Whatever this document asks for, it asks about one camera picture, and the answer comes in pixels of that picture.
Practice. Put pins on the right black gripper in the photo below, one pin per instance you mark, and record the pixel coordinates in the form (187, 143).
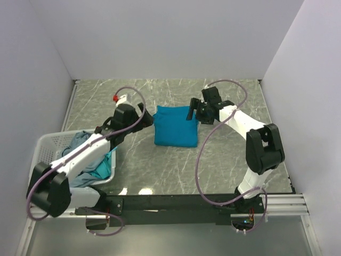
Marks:
(194, 105)

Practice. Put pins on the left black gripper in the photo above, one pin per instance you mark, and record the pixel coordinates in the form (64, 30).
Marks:
(146, 121)

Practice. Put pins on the teal blue t shirt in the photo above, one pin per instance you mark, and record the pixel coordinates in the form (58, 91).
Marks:
(172, 129)

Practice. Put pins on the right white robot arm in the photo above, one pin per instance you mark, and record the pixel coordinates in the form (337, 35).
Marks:
(264, 150)

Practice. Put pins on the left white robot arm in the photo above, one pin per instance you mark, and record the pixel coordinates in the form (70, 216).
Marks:
(49, 187)

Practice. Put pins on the teal t shirt in basket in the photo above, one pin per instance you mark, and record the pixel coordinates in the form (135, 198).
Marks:
(104, 170)

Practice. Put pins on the grey blue t shirt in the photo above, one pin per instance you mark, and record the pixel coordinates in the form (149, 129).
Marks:
(84, 179)

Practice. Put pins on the black base beam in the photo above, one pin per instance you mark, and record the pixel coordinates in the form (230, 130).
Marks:
(167, 209)

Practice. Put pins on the white plastic laundry basket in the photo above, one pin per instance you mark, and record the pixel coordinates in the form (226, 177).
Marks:
(50, 145)

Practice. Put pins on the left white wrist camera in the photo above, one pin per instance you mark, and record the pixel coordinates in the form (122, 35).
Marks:
(124, 99)

